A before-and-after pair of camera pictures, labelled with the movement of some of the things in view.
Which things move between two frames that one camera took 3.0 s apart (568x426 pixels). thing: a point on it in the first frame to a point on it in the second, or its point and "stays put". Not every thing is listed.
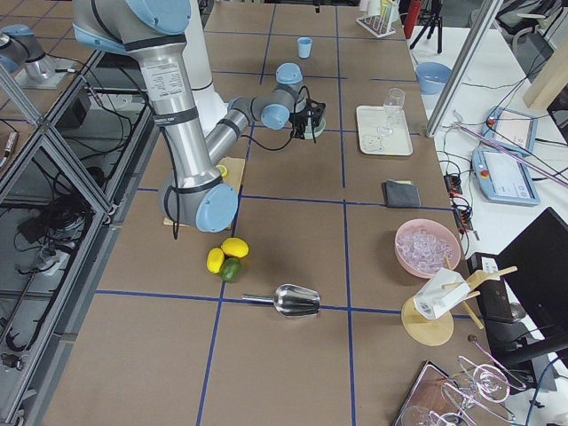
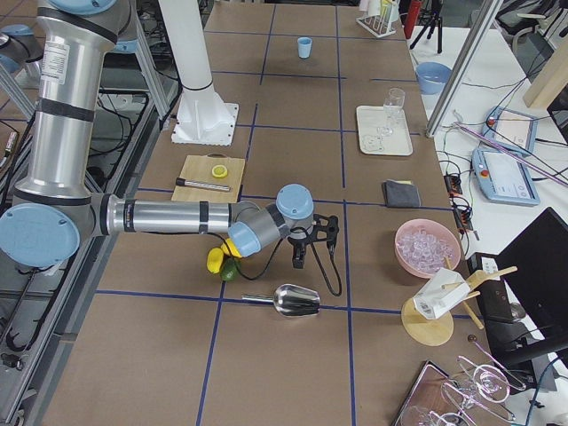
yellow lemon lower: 215,260 stays put
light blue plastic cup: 304,47 stays put
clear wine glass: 393,104 stays put
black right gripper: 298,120 to 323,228
